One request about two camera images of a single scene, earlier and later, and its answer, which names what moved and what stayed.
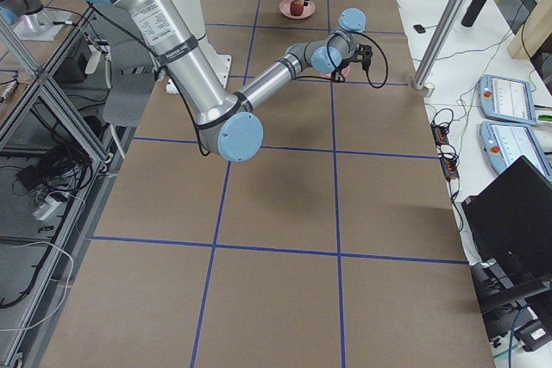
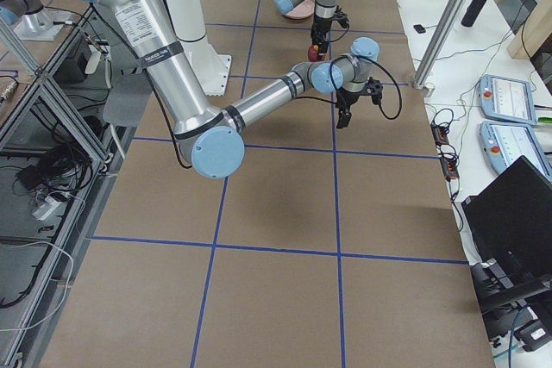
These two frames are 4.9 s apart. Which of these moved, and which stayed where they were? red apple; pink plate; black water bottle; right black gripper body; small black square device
Moved: right black gripper body; red apple
Stayed: pink plate; black water bottle; small black square device
